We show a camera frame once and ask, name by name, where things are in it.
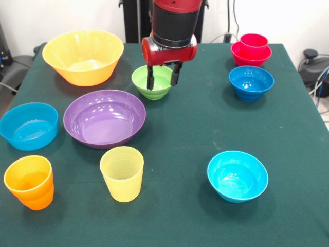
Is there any red-pink cup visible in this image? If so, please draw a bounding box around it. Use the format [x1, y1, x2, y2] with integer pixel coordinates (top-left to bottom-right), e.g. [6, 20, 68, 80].
[240, 33, 270, 50]

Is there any grey pedestal foot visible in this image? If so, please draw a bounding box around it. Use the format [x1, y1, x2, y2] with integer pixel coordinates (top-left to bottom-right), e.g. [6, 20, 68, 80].
[5, 46, 42, 88]
[298, 49, 329, 87]

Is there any black device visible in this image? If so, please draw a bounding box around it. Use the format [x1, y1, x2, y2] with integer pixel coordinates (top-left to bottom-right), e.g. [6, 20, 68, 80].
[0, 23, 13, 70]

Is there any large purple bowl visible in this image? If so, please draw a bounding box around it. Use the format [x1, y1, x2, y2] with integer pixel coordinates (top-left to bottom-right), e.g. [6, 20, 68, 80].
[63, 89, 147, 150]

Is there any blue ribbed bowl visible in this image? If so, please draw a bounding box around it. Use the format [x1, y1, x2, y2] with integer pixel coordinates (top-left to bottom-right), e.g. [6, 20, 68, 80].
[0, 102, 59, 152]

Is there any large orange bowl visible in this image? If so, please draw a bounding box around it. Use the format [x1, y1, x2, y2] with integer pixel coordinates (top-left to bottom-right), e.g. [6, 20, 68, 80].
[42, 29, 125, 87]

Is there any green bowl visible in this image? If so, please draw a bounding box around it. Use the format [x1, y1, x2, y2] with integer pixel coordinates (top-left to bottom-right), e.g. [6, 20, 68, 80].
[131, 64, 174, 100]

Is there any cyan bowl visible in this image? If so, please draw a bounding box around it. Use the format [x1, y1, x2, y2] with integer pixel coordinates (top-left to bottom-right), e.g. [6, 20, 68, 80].
[207, 151, 269, 204]

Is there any red-pink bowl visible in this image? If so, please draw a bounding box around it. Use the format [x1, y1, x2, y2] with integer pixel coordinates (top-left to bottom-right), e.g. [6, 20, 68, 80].
[230, 42, 273, 68]

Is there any orange cup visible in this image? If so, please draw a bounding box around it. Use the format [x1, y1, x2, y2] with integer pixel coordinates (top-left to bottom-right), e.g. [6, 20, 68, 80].
[3, 154, 55, 211]

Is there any dark green tablecloth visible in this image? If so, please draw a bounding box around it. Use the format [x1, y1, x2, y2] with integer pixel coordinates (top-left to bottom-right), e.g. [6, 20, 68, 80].
[0, 42, 329, 247]

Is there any yellow-green cup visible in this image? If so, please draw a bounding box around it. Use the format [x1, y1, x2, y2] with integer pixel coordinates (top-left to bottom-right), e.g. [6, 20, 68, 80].
[99, 146, 145, 203]

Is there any dark blue bowl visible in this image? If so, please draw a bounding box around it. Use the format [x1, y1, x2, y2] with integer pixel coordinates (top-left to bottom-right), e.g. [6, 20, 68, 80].
[229, 65, 275, 102]

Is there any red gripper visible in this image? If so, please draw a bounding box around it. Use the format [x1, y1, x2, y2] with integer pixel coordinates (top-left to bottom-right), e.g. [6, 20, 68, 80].
[141, 34, 198, 91]

